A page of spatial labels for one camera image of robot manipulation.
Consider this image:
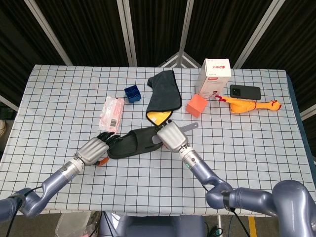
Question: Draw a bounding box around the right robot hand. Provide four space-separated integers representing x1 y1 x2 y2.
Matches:
155 119 190 153

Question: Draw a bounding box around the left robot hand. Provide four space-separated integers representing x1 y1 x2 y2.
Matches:
73 131 121 166

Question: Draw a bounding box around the black rubber slipper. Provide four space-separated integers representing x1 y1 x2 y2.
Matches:
106 126 165 160

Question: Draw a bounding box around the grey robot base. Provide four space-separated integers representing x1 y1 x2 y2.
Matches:
98 214 207 237

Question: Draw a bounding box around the orange cube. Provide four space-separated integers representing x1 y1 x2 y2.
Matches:
186 93 208 119

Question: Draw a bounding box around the pink plastic packet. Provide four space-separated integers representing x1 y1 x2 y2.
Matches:
98 96 125 135

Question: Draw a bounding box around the grey and yellow towel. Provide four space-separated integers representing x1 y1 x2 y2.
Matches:
145 70 182 127

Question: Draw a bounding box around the checkered tablecloth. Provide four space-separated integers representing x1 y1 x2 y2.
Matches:
0 64 316 218

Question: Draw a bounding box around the blue plastic compartment block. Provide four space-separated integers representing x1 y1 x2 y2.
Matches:
123 84 142 104

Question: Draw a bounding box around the white desk lamp box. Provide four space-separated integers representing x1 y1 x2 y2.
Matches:
194 58 232 99

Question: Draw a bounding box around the yellow rubber chicken toy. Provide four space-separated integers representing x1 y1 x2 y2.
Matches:
214 95 282 115

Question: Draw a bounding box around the clear plastic storage box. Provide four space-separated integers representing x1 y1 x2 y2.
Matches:
55 212 92 237

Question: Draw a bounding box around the black smartphone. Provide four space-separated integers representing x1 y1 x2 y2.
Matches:
229 84 262 101

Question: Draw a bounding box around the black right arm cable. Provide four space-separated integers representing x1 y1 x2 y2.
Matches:
201 184 250 237

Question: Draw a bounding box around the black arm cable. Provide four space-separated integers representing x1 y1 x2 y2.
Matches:
201 184 250 237
4 187 42 237

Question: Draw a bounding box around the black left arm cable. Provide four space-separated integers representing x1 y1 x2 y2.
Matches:
4 187 42 237

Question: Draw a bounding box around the black folding screen white frame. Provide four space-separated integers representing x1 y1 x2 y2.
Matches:
0 0 316 119

